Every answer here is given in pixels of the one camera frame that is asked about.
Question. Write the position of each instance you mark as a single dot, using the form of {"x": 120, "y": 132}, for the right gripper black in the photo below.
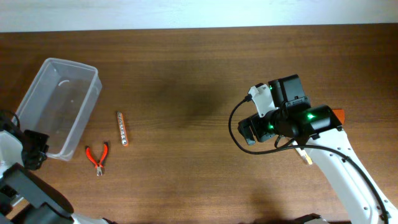
{"x": 254, "y": 122}

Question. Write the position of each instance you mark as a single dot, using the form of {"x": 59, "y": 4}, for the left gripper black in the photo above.
{"x": 40, "y": 139}

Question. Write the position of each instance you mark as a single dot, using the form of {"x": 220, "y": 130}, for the clear plastic container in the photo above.
{"x": 59, "y": 103}

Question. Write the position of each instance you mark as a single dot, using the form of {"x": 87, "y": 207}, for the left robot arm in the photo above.
{"x": 25, "y": 198}

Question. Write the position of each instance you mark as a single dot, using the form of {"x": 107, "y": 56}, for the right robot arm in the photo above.
{"x": 284, "y": 111}

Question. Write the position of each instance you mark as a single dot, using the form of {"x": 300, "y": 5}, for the orange socket bit holder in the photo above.
{"x": 122, "y": 129}

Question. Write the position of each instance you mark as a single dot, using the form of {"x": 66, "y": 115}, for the orange scraper with wooden handle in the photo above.
{"x": 340, "y": 114}

